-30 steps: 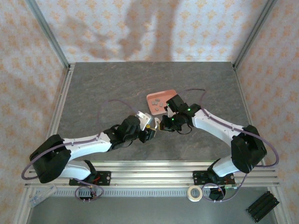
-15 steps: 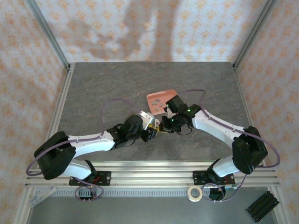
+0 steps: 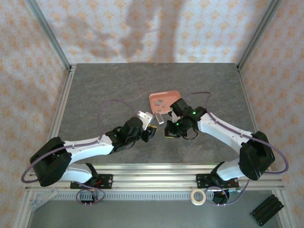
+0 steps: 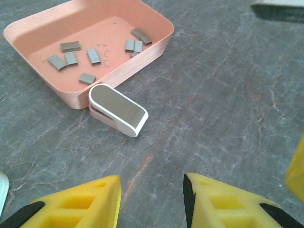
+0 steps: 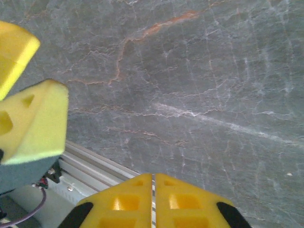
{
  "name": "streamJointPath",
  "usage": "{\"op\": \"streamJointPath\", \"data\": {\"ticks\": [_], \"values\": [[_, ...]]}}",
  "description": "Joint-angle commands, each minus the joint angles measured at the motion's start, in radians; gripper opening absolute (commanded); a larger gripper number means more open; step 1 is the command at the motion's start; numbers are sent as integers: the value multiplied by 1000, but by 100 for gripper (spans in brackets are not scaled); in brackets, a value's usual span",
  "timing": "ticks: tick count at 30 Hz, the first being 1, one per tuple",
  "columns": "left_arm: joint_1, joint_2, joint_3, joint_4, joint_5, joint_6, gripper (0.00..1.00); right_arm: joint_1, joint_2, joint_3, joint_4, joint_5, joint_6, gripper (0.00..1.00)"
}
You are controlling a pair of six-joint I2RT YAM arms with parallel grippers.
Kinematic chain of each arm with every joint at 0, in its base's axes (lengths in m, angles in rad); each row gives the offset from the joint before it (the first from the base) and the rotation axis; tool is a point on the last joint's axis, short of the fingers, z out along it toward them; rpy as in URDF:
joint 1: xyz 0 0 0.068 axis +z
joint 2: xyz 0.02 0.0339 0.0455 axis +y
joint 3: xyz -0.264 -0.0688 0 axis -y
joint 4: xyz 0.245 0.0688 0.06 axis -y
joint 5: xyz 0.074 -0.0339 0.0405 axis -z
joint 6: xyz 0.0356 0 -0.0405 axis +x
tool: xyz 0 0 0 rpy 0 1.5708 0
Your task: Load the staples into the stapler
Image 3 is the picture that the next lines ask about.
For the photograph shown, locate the pink plastic tray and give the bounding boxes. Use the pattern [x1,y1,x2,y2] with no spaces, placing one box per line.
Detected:
[149,89,182,114]

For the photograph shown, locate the long aluminium base rails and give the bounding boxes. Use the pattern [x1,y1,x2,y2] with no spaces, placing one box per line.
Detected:
[25,163,285,191]

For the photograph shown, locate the white tape roll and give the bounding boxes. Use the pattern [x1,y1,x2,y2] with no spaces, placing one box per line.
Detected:
[190,188,207,206]

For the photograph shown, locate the clear plastic bag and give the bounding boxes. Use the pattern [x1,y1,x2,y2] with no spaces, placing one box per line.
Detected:
[28,187,59,212]

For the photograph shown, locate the black aluminium extrusion piece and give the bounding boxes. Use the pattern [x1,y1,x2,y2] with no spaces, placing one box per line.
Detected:
[249,194,285,227]

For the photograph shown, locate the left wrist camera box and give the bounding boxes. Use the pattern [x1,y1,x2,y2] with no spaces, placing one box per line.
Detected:
[138,111,153,131]

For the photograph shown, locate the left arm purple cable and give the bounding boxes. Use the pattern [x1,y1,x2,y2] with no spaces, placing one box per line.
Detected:
[21,99,141,206]

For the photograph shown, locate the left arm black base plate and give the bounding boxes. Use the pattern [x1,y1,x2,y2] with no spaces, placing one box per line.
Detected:
[70,173,114,190]

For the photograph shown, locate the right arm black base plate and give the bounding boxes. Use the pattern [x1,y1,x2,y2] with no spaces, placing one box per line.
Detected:
[195,173,239,190]

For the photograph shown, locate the grey slotted cable duct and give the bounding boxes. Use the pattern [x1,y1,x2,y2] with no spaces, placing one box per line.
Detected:
[53,191,216,202]

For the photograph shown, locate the aluminium side rail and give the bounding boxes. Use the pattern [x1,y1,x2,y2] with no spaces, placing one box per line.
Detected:
[237,64,271,172]
[38,64,77,172]

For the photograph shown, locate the aluminium frame post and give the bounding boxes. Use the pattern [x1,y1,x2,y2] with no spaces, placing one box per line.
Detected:
[237,0,283,71]
[25,0,72,71]

